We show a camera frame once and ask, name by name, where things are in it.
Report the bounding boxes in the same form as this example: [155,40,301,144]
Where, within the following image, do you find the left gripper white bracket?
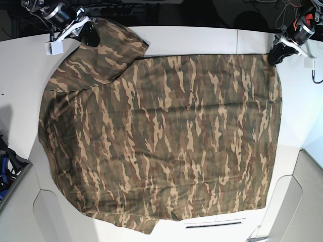
[268,19,316,69]

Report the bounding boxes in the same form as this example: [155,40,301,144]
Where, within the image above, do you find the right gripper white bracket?
[42,4,100,55]

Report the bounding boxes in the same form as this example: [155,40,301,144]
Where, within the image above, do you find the camouflage T-shirt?
[38,19,282,234]

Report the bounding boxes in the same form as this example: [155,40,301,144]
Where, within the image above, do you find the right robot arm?
[21,1,100,55]

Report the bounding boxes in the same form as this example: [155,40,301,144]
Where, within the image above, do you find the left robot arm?
[268,1,322,69]

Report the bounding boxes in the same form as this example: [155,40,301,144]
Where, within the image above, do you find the black power strip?
[85,5,134,17]

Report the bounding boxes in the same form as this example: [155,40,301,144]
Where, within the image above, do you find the blue items bin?
[1,134,32,203]

